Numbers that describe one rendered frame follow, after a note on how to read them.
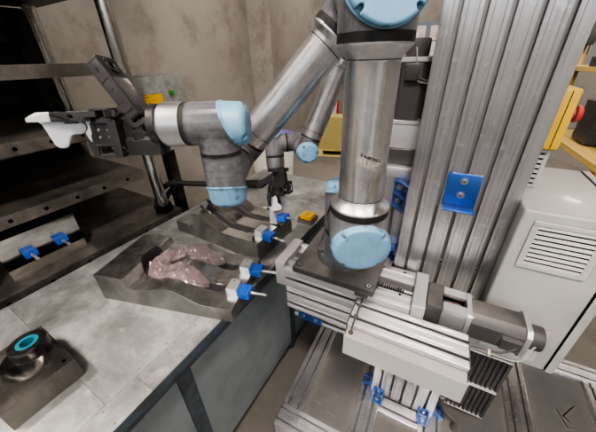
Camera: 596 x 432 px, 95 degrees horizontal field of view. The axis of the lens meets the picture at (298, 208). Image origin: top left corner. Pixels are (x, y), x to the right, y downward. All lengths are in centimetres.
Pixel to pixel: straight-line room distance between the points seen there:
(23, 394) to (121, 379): 19
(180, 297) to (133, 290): 18
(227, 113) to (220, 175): 11
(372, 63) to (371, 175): 17
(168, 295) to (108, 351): 21
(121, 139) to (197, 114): 14
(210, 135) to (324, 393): 126
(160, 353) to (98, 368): 16
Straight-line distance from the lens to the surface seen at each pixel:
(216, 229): 125
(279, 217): 119
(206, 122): 49
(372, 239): 53
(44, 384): 100
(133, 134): 58
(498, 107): 75
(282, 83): 59
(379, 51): 45
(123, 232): 164
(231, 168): 52
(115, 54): 155
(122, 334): 108
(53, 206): 154
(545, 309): 95
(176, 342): 98
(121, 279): 110
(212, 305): 96
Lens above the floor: 154
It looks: 29 degrees down
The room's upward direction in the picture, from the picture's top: 2 degrees counter-clockwise
